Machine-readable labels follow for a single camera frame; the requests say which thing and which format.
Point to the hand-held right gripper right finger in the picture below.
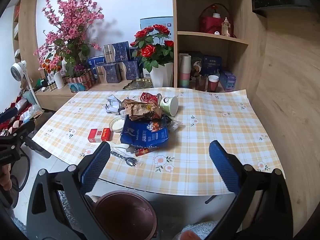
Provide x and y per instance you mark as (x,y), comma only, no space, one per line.
(225,167)

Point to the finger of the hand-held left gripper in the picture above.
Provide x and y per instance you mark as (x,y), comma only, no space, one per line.
(22,130)
(37,148)

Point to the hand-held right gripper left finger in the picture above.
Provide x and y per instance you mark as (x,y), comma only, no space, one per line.
(96,165)

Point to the blue coffee bag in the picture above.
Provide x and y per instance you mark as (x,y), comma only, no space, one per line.
(142,135)

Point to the brown plastic bin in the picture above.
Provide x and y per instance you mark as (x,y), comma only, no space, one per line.
(125,217)

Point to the silver wrapper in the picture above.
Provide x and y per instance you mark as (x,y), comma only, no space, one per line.
(112,103)

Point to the person's left hand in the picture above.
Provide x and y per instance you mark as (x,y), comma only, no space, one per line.
(4,180)

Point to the red white checked cloth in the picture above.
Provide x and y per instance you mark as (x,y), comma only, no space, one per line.
(17,105)

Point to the red crumpled wrapper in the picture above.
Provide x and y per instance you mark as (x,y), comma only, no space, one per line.
(100,135)

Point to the plastic spoon in wrapper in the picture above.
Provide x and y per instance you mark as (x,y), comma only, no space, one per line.
(127,160)

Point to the beige slipper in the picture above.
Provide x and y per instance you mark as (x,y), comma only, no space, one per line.
(95,200)

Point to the table with yellow plaid cloth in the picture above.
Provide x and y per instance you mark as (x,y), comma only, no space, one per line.
(225,130)

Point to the white round lid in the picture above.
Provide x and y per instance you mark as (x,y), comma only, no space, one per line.
(117,125)

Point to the red snack wrapper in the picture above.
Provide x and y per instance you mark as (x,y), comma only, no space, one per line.
(145,151)

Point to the white standing fan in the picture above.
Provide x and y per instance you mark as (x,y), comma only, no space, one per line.
(18,70)

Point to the orange flowers white ribbed vase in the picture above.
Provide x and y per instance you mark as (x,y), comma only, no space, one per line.
(59,81)

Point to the person's right leg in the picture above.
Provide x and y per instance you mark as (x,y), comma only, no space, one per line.
(200,227)

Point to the clear plastic wrapper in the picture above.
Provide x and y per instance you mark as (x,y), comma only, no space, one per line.
(175,125)

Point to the crumpled brown paper bag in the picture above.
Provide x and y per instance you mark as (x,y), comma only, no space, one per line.
(140,108)

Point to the striped teal red tin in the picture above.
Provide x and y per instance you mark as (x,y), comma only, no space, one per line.
(82,81)

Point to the purple flower bunch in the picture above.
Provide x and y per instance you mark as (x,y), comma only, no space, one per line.
(80,68)

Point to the red cup white rim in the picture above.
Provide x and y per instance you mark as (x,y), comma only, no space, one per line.
(213,83)

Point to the crushed red can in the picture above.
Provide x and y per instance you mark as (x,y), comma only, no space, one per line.
(147,97)

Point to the purple blue small box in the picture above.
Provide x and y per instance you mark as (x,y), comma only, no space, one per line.
(228,81)

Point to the brown glass cup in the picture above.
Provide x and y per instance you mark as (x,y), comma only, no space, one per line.
(200,83)

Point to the gold metal tray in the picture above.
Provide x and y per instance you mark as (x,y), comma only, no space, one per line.
(136,84)

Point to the blue gold gift box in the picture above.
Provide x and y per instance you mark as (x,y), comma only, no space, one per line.
(108,73)
(128,70)
(117,52)

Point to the flat blue box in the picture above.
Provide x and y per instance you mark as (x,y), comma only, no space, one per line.
(96,62)

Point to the stack of paper cups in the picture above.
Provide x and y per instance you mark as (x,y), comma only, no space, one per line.
(184,67)

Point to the red roses white vase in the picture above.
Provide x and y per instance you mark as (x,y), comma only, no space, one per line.
(161,76)

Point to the pink blossom artificial plant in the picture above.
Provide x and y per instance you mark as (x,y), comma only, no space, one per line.
(72,22)

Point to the wooden shelf unit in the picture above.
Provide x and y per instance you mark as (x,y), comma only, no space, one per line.
(240,41)

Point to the clear glass bottle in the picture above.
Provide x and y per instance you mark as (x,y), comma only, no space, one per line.
(225,27)

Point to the red gift basket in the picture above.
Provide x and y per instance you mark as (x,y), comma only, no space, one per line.
(210,23)

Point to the black folding table frame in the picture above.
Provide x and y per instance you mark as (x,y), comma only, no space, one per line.
(210,199)

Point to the wooden wall bookcase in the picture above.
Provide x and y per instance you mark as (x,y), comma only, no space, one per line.
(27,30)

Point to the white wall outlet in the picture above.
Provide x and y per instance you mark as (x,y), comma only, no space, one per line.
(94,39)

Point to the black wall shelf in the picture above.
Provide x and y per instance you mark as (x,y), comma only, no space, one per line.
(275,3)

